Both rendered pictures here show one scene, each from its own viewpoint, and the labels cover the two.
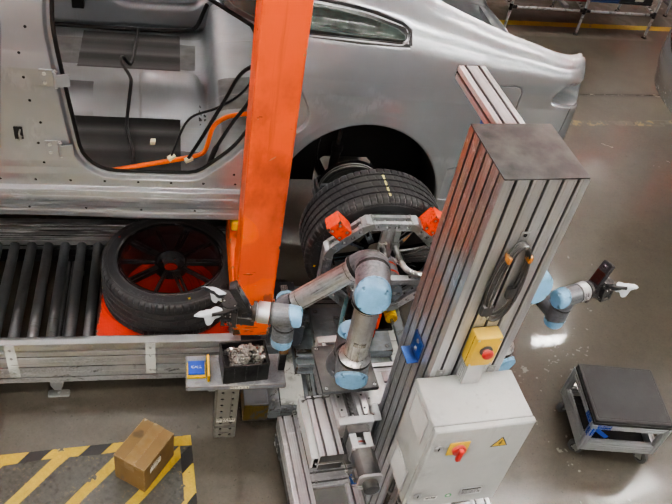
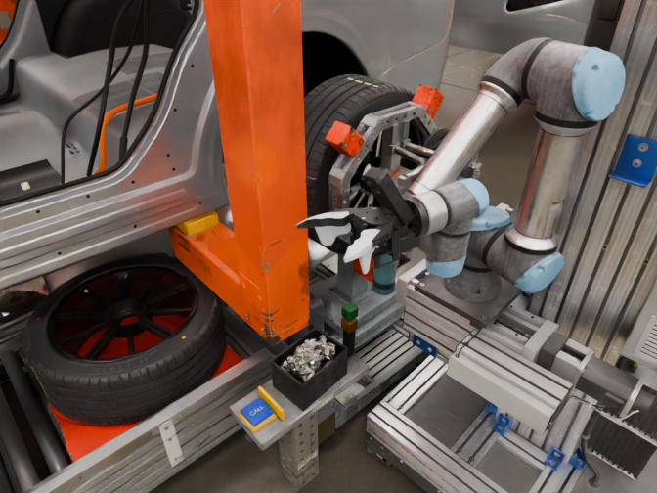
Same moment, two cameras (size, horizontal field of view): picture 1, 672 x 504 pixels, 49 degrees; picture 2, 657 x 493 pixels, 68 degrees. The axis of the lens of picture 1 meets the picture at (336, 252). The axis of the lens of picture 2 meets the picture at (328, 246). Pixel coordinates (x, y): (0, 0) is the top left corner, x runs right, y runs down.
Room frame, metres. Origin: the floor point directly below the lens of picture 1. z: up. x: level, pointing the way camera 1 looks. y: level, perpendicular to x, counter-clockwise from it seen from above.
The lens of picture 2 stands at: (1.07, 0.67, 1.66)
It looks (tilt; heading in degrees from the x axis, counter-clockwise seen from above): 34 degrees down; 335
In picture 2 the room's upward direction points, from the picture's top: straight up
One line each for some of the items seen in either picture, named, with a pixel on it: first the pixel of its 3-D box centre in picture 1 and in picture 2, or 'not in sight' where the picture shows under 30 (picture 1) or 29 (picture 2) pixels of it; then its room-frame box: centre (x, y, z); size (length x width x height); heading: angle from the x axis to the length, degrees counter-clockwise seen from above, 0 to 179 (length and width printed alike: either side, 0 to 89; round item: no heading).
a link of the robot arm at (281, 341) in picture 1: (282, 330); (441, 243); (1.70, 0.13, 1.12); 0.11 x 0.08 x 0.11; 6
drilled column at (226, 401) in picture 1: (226, 402); (297, 437); (2.00, 0.35, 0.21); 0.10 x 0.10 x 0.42; 17
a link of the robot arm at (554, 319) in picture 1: (554, 311); not in sight; (2.08, -0.87, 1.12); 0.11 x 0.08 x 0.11; 35
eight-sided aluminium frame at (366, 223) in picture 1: (379, 265); (388, 182); (2.42, -0.20, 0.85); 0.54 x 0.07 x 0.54; 107
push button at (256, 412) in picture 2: (196, 368); (256, 413); (1.96, 0.49, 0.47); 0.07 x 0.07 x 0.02; 17
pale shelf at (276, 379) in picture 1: (235, 371); (302, 388); (2.01, 0.33, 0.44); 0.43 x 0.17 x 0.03; 107
